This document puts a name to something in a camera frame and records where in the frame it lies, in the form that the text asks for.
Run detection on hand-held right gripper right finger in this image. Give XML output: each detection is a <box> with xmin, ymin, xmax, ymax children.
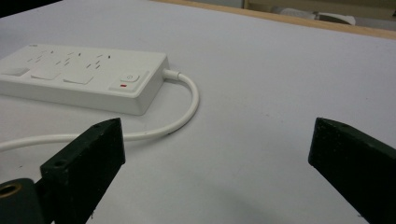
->
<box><xmin>307</xmin><ymin>117</ymin><xmax>396</xmax><ymax>224</ymax></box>

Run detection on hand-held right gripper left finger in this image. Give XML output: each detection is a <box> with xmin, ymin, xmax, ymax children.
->
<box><xmin>39</xmin><ymin>117</ymin><xmax>126</xmax><ymax>224</ymax></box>

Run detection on white power strip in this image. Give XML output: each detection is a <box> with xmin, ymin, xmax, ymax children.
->
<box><xmin>0</xmin><ymin>43</ymin><xmax>171</xmax><ymax>117</ymax></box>

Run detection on white cloth bundle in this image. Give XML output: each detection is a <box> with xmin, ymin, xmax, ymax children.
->
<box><xmin>270</xmin><ymin>6</ymin><xmax>357</xmax><ymax>26</ymax></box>

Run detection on white power strip cable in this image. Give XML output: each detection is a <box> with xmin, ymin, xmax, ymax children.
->
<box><xmin>0</xmin><ymin>68</ymin><xmax>200</xmax><ymax>153</ymax></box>

